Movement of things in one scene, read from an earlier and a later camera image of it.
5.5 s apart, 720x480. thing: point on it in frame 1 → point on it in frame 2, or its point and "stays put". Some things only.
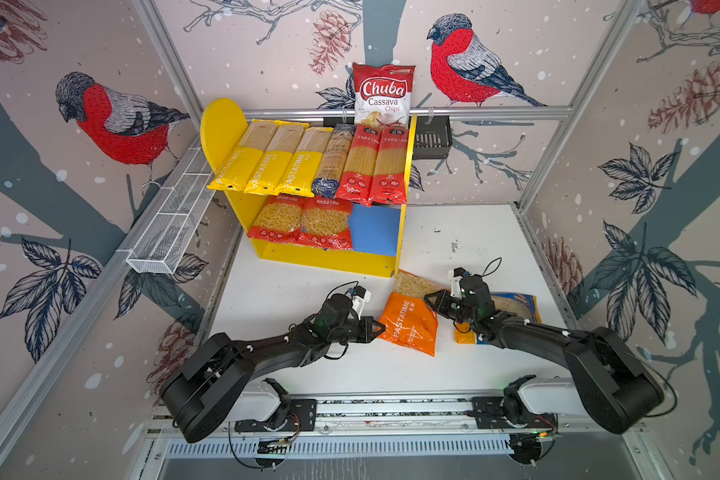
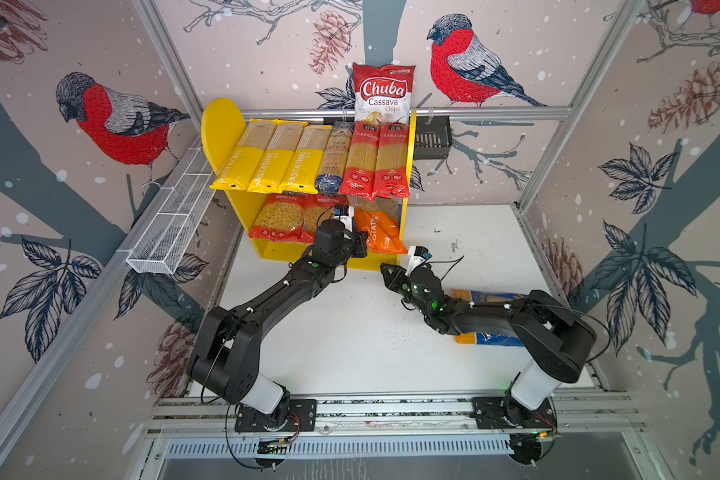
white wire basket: [162, 244] stays put
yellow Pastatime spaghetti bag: [237, 170] stays put
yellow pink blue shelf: [221, 124] → [391, 256]
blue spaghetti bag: [327, 181] stays put
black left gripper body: [357, 331] → [352, 248]
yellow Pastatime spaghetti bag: [303, 167] stays put
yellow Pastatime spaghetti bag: [273, 163] stays put
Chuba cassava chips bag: [383, 95] stays put
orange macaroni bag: [409, 319] → [383, 232]
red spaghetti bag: [389, 181] stays put
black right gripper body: [458, 312] → [403, 286]
